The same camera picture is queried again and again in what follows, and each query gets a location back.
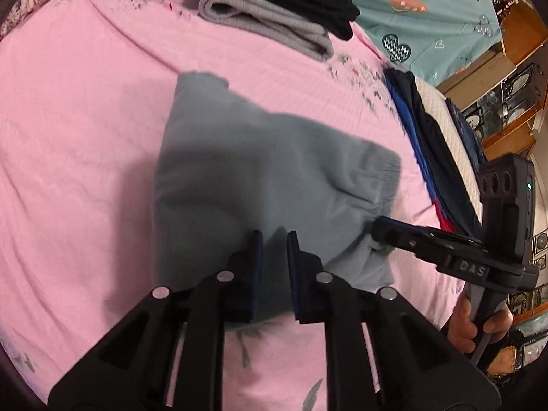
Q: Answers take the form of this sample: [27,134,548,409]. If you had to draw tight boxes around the folded grey ribbed pants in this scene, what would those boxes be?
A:
[198,0,335,61]

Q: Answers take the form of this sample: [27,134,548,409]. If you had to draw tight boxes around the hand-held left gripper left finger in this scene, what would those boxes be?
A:
[47,229,264,411]

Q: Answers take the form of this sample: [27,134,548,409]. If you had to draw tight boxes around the dark blue denim jeans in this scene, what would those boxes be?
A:
[445,96,486,165]

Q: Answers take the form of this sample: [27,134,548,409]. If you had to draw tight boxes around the teal heart-print sheet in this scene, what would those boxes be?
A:
[317,0,503,86]

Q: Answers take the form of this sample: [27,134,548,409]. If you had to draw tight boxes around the white quilted pillow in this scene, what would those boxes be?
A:
[413,75,482,210]

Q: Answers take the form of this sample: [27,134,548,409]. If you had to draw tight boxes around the bright blue garment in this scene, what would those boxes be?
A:
[383,71,441,206]

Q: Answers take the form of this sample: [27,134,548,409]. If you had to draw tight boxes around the pile of dark clothes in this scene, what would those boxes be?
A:
[385,68,484,236]

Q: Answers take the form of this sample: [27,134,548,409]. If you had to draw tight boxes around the grey-blue pants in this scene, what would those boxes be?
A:
[152,71,403,322]

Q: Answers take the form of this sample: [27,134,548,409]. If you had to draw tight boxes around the wooden glass display cabinet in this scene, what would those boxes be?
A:
[432,0,548,377]

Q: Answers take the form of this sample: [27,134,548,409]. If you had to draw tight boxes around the pink floral bed sheet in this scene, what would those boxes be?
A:
[0,0,480,411]

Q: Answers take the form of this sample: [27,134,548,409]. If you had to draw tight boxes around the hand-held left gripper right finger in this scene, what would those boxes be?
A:
[286,230,501,411]

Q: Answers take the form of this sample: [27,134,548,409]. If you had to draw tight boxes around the red floral pillow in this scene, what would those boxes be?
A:
[0,0,56,39]

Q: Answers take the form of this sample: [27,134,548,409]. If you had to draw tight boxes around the red garment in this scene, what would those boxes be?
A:
[430,199,454,232]

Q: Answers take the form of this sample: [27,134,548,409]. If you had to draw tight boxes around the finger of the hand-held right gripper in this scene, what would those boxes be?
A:
[379,216,489,252]
[372,225,489,283]

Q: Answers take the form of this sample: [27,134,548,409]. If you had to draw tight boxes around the person's right hand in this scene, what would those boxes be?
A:
[449,297,513,354]

